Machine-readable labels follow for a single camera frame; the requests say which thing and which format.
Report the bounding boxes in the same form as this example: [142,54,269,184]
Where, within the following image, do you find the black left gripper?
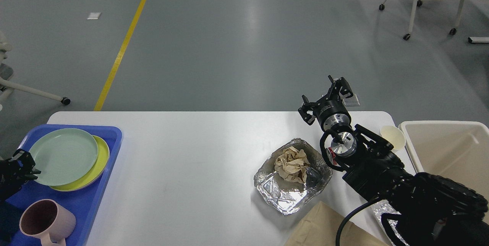
[0,149,41,202]

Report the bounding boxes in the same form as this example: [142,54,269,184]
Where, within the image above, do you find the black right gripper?
[298,75,354,131]

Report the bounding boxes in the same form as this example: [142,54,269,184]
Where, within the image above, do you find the mint green plate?
[29,128,98,186]

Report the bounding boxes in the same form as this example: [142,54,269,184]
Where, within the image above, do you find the pink mug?
[19,199,77,246]

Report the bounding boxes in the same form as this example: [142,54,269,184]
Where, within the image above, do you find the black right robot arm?
[298,76,489,246]

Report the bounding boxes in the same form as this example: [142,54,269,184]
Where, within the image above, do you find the metal floor plate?
[343,94,361,107]

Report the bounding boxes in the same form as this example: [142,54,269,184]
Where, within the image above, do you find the dark teal cup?
[0,201,23,246]

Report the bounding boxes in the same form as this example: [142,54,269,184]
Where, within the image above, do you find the blue plastic tray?
[6,124,123,246]

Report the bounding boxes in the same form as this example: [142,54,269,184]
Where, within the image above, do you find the crumpled brown paper ball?
[274,146,311,185]

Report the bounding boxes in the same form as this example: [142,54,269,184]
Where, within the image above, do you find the cream paper cup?
[380,125,406,152]

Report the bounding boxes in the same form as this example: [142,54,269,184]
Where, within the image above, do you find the yellow plate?
[50,135,110,192]

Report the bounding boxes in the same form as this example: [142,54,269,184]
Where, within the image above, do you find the white chair left background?
[0,32,71,111]

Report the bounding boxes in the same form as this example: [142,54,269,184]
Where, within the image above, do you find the aluminium foil tray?
[254,138,332,216]

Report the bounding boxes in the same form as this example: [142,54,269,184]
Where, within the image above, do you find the brown paper bag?
[285,201,386,246]

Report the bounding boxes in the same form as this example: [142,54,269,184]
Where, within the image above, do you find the beige plastic bin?
[399,121,489,198]

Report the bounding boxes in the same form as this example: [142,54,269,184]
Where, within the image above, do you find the white bar on floor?
[468,36,489,44]

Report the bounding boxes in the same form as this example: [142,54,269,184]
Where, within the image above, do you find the white floor marker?
[87,12,102,20]

